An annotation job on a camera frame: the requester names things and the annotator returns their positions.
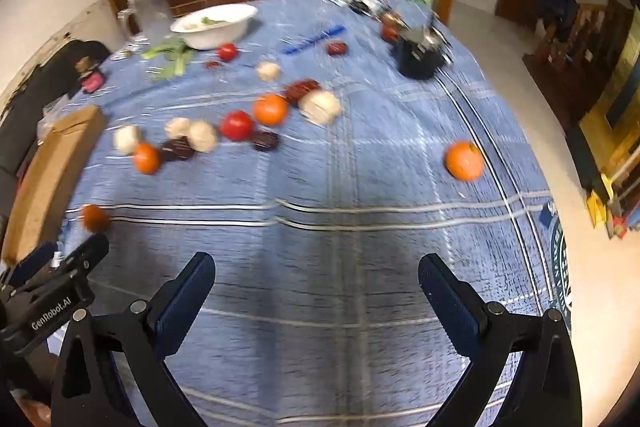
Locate pink small box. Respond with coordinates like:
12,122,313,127
81,72,106,94

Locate clear glass jug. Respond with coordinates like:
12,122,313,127
118,0,173,42

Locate wooden rack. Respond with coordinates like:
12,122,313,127
522,0,636,132

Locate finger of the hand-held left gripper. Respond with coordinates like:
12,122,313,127
52,233,110,280
4,241,60,283

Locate black cylindrical device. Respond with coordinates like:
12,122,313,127
391,27,446,81

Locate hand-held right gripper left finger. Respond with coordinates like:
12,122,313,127
50,252,217,427

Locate dark clothing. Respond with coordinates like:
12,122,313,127
537,0,581,42

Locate green vegetable stalks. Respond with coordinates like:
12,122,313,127
141,38,196,82

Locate cardboard box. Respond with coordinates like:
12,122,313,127
1,104,108,265

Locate bunch of keys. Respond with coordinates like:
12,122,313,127
327,0,401,20

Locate large red date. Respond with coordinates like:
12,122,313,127
284,79,322,104

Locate white bowl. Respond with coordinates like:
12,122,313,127
170,3,259,51

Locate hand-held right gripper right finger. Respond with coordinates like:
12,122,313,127
418,253,583,427

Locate blue marker pen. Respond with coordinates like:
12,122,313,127
280,24,347,56

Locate orange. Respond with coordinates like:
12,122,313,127
82,205,110,232
445,140,485,182
133,143,162,176
253,93,290,126

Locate blue plaid tablecloth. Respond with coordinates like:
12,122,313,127
47,0,573,427

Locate black sofa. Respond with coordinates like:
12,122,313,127
0,39,113,192

